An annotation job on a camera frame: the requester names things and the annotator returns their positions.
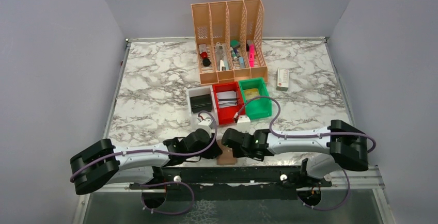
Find white red small box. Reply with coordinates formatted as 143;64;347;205
276;68;289;91

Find blue white marker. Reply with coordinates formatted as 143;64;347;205
238;56;245;69

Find green plastic bin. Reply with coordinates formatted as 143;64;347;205
238;78;272;120

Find brown leather card holder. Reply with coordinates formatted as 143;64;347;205
216;141;237;166

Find purple cable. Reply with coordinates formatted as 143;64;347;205
232;95;377;213
70;110;220;216

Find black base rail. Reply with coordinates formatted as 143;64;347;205
129;166;332;201

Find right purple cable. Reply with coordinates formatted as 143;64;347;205
232;95;377;213

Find white plastic bin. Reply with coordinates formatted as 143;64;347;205
186;85;219;128

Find black card stack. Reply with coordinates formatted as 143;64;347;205
189;94;213;114

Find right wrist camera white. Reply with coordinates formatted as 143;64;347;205
236;115;251;133

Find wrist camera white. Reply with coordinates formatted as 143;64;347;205
196;117;214;137
236;115;251;133

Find gold card stack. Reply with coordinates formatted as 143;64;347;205
243;88;260;100

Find white card stack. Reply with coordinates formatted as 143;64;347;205
216;91;238;108

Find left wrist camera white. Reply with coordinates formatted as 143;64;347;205
196;117;214;137

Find teal capped marker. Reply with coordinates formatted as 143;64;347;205
230;40;240;60

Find pink highlighter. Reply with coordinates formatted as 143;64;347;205
247;43;256;68

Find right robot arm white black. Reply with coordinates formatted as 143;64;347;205
221;120;377;186

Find peach desk file organizer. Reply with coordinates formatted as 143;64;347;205
191;0;268;85

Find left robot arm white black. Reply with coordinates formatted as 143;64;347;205
70;129;222;195

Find red plastic bin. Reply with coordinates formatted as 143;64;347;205
212;82;243;125

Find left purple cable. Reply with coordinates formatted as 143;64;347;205
70;110;220;216

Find red black small object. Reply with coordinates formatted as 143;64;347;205
200;52;211;67

